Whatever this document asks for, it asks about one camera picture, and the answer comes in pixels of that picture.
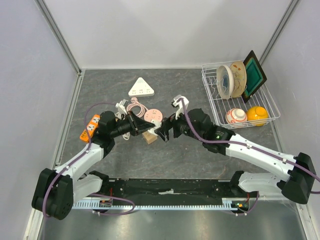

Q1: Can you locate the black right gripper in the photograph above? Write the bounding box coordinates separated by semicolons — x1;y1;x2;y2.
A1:
154;106;205;142

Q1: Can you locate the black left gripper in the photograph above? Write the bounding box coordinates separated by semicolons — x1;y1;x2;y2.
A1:
109;110;155;138

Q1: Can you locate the white plug adapter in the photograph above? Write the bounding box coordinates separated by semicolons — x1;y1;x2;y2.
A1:
147;119;162;136

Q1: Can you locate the pink round power strip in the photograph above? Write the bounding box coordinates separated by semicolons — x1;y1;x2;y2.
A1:
143;108;163;122

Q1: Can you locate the white triangular power strip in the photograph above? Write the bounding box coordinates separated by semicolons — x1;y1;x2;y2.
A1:
128;77;155;98

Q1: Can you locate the orange power strip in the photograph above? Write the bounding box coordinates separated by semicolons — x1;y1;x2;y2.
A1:
79;114;100;143

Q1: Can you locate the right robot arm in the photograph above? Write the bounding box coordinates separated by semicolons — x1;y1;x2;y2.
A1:
152;108;316;204

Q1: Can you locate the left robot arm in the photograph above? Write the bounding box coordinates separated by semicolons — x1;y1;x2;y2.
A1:
31;111;160;220

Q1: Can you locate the beige cube socket adapter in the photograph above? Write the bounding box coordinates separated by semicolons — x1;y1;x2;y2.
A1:
142;131;158;145

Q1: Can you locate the red white patterned bowl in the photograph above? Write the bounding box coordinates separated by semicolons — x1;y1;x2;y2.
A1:
225;108;248;124

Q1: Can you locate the cream plate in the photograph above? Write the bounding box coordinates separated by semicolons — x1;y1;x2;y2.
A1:
216;64;234;100

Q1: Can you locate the beige patterned plate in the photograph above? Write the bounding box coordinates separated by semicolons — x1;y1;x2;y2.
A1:
230;61;247;98

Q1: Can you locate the yellow bowl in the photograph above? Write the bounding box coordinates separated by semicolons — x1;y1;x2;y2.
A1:
246;106;269;127

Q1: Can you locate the green square dish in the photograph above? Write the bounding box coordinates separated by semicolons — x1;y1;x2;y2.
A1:
241;50;267;104

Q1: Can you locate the white cable with plug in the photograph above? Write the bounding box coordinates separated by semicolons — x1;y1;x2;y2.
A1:
114;99;131;141

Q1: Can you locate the pink coiled cable with plug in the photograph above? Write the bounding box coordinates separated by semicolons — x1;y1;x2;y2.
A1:
126;97;148;118

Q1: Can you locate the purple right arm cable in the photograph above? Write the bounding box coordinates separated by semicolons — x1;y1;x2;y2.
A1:
180;98;320;217

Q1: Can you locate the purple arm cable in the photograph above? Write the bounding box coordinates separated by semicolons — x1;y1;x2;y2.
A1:
42;102;137;218
180;98;320;217

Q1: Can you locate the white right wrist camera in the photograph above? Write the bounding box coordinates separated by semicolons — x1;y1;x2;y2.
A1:
171;94;189;120

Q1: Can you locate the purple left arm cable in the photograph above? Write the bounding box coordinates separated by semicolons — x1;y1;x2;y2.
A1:
42;102;137;218

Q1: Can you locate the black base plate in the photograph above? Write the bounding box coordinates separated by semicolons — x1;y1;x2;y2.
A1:
81;177;261;204

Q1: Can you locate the white wire dish rack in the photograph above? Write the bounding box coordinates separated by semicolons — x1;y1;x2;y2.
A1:
201;61;281;129

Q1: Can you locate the grey cable duct rail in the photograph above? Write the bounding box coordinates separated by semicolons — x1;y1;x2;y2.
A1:
72;197;246;211

